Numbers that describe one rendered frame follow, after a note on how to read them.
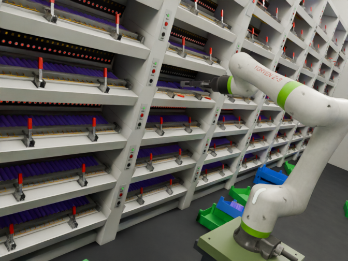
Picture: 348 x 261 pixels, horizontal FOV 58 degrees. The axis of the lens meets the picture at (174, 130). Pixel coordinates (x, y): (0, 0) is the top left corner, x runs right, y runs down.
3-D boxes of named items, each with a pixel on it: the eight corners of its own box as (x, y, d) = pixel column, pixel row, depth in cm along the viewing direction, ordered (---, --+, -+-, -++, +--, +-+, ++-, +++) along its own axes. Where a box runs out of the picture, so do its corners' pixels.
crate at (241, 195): (271, 214, 243) (274, 205, 241) (252, 214, 233) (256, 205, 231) (246, 194, 268) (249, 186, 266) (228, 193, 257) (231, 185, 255)
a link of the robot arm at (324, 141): (305, 220, 135) (372, 109, 115) (280, 224, 127) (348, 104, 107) (284, 201, 145) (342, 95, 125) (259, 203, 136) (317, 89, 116)
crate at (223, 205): (230, 208, 231) (234, 199, 232) (254, 223, 221) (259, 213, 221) (215, 206, 206) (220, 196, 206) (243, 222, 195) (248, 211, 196)
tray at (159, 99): (212, 108, 193) (220, 95, 189) (148, 106, 143) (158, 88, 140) (189, 90, 202) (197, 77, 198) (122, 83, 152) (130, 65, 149)
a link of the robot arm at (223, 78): (226, 95, 152) (234, 96, 160) (228, 71, 151) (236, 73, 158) (215, 95, 156) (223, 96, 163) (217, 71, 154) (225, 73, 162)
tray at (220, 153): (238, 156, 259) (247, 142, 254) (201, 165, 210) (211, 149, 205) (220, 141, 268) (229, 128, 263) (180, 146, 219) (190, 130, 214)
